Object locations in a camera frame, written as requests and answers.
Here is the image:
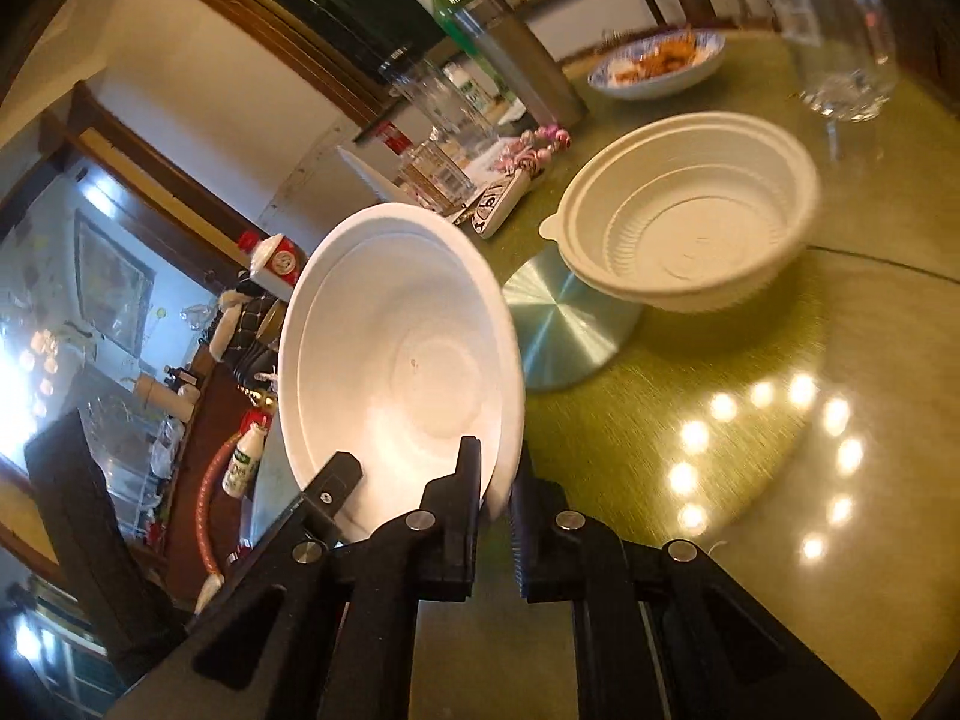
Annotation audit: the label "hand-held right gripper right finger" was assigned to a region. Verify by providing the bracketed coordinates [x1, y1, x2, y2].
[510, 441, 878, 720]

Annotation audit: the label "green plastic bottle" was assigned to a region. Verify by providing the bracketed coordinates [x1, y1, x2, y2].
[415, 0, 511, 102]

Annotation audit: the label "wine glass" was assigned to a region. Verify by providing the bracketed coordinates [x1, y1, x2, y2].
[757, 0, 901, 162]

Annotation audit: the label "wall mirror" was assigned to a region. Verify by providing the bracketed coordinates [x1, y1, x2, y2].
[0, 165, 248, 481]

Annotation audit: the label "pink beads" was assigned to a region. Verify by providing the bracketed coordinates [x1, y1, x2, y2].
[491, 126, 572, 175]

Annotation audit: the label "clear bottle white label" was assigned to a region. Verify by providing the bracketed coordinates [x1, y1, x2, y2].
[379, 52, 500, 200]

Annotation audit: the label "large smooth white bowl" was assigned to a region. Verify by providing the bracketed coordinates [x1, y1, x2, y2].
[279, 202, 526, 541]

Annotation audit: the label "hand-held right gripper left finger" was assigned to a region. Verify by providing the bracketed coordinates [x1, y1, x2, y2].
[109, 435, 482, 720]

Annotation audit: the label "white tumbler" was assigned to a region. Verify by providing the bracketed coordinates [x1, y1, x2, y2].
[133, 373, 200, 421]

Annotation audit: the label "ribbed white plastic bowl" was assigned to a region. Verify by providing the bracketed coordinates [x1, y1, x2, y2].
[538, 111, 820, 312]

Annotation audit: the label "blue patterned plate with food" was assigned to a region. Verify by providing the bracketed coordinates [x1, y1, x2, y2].
[587, 26, 728, 100]

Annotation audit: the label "black and white pouch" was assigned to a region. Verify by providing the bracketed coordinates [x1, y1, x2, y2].
[450, 169, 537, 241]

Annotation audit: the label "green glass turntable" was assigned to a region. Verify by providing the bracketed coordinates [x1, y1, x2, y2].
[517, 26, 960, 541]

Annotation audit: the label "dark wooden sideboard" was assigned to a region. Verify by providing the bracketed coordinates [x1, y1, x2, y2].
[142, 360, 301, 601]

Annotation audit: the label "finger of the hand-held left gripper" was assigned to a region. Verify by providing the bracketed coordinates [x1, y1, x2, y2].
[281, 452, 363, 545]

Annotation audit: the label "dark quilted jacket fur collar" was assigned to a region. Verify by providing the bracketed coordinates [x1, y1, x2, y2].
[208, 281, 286, 383]

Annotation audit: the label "white liquor bottle red cap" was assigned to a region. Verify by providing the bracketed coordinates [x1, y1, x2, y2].
[238, 229, 308, 301]

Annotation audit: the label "red and yellow hula hoop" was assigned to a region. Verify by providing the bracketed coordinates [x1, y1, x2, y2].
[193, 427, 260, 616]

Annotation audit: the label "stainless steel thermos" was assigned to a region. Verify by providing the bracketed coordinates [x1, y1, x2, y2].
[454, 0, 587, 128]

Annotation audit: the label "round metal turntable hub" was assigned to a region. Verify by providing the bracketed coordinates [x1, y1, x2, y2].
[501, 251, 644, 392]

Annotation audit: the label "white milk bottle green print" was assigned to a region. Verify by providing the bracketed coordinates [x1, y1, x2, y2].
[221, 424, 271, 497]

